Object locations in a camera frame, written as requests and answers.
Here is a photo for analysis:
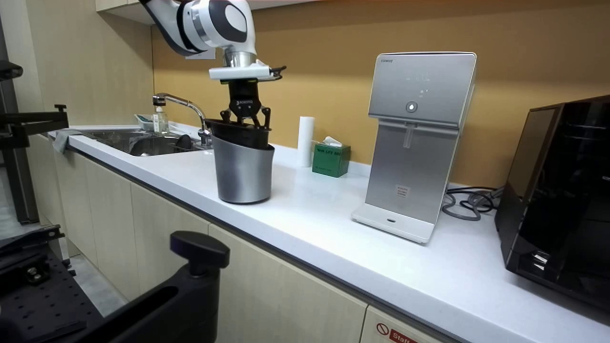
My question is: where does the white paper roll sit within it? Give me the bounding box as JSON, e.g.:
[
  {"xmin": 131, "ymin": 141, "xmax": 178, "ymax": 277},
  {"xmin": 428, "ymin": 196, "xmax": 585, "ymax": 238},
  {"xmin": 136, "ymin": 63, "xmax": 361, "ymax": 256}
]
[{"xmin": 297, "ymin": 116, "xmax": 315, "ymax": 168}]

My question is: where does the green tissue box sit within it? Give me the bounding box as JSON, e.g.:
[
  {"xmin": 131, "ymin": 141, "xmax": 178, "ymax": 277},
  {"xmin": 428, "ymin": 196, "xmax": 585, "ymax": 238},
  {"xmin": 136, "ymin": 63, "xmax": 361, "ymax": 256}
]
[{"xmin": 312, "ymin": 136, "xmax": 352, "ymax": 178}]

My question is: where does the black metal frame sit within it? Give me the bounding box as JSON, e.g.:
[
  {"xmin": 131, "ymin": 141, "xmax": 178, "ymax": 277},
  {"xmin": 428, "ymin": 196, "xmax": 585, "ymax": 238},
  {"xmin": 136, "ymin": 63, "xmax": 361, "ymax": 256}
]
[{"xmin": 0, "ymin": 61, "xmax": 70, "ymax": 225}]

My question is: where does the clear soap bottle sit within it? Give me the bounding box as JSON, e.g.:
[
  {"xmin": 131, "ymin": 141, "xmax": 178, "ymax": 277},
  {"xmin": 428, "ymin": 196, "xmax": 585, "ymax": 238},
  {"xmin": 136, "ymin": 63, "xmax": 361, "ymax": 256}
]
[{"xmin": 152, "ymin": 105, "xmax": 170, "ymax": 135}]

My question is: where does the silver bin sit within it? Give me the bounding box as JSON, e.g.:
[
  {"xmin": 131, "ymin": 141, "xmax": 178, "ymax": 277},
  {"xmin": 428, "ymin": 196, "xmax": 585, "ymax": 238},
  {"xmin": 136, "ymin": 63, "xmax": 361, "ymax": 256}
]
[{"xmin": 212, "ymin": 135, "xmax": 276, "ymax": 205}]

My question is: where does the beige cabinet door with sticker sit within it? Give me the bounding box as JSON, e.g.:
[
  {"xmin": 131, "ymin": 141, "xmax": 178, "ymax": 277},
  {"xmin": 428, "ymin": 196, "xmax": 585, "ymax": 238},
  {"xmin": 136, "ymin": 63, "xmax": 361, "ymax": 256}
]
[{"xmin": 359, "ymin": 305, "xmax": 449, "ymax": 343}]

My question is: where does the black bin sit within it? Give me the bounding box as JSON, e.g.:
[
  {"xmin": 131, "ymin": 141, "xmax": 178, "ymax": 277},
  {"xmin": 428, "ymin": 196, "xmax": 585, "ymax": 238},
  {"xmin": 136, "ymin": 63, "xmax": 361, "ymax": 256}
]
[{"xmin": 205, "ymin": 118, "xmax": 272, "ymax": 150}]

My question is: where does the grey cable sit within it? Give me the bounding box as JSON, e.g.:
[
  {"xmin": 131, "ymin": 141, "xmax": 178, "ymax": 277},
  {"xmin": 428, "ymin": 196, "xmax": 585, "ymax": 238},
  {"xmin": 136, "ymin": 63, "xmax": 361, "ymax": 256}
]
[{"xmin": 441, "ymin": 185, "xmax": 505, "ymax": 222}]

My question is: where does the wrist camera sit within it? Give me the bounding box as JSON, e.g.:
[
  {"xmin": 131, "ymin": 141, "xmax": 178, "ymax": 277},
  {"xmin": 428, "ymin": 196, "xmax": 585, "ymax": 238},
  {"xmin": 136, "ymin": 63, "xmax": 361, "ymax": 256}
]
[{"xmin": 208, "ymin": 60, "xmax": 287, "ymax": 81}]

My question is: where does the grey cloth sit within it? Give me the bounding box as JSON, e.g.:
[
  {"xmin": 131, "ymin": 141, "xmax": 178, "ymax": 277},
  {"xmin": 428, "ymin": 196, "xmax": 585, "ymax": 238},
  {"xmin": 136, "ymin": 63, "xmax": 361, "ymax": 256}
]
[{"xmin": 51, "ymin": 128, "xmax": 84, "ymax": 154}]

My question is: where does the black countertop oven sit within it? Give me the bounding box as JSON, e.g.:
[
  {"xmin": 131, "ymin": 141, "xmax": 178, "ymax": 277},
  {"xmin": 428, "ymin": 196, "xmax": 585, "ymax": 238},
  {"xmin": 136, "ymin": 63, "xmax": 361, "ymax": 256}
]
[{"xmin": 494, "ymin": 94, "xmax": 610, "ymax": 313}]

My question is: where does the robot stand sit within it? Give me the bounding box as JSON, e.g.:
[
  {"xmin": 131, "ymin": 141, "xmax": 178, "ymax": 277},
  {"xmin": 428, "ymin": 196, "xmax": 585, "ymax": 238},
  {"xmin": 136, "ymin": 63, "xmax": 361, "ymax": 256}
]
[{"xmin": 0, "ymin": 224, "xmax": 231, "ymax": 343}]

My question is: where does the chrome tap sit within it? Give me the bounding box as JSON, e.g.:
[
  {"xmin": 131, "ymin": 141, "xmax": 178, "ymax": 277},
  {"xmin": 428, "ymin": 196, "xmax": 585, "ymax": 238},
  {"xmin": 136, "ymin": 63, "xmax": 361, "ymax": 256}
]
[{"xmin": 152, "ymin": 92, "xmax": 213, "ymax": 146}]

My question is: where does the silver water dispenser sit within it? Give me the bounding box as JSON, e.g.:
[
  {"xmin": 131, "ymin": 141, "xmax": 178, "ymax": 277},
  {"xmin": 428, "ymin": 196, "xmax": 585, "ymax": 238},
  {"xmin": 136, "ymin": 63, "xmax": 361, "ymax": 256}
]
[{"xmin": 351, "ymin": 51, "xmax": 478, "ymax": 245}]

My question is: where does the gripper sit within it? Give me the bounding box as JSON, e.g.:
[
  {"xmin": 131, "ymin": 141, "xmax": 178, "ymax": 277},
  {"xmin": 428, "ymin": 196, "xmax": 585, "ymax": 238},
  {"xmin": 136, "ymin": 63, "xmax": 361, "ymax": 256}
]
[{"xmin": 220, "ymin": 79, "xmax": 272, "ymax": 131}]

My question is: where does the steel sink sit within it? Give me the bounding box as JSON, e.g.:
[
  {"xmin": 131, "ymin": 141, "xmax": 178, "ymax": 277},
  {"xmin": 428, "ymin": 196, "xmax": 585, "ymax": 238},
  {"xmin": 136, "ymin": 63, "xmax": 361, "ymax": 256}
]
[{"xmin": 78, "ymin": 128, "xmax": 206, "ymax": 157}]

